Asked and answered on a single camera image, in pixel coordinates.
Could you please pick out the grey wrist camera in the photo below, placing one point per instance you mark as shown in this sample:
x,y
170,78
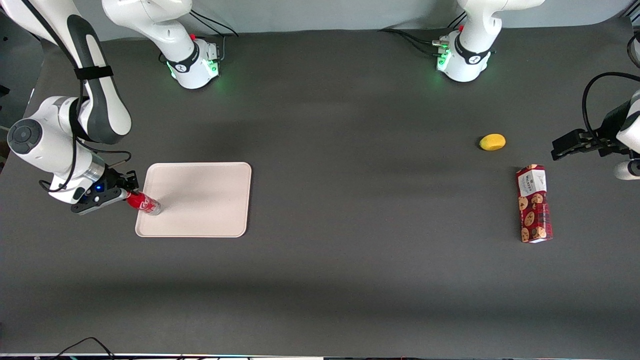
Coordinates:
x,y
627,170
97,199

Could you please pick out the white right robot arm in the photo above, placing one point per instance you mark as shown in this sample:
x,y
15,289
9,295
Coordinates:
x,y
100,100

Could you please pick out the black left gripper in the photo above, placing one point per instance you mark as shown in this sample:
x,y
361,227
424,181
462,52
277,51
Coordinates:
x,y
606,128

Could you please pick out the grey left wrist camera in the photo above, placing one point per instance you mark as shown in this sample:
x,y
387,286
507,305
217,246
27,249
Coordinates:
x,y
627,170

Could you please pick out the beige plastic tray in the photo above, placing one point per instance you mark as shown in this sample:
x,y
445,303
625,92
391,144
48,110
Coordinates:
x,y
200,199

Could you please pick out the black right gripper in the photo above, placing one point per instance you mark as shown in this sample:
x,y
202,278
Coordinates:
x,y
114,179

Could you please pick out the yellow lemon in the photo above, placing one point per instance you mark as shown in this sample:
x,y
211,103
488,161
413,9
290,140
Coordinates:
x,y
492,142

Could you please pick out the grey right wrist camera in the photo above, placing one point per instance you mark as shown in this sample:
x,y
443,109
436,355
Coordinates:
x,y
97,199

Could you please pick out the red coke bottle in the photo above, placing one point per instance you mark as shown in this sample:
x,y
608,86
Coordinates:
x,y
145,203

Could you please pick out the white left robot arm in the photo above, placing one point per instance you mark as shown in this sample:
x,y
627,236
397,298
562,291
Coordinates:
x,y
475,30

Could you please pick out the dark grey table mat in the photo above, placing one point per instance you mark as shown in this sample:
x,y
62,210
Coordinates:
x,y
350,150

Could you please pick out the red cookie box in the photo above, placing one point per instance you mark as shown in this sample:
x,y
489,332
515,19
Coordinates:
x,y
534,205

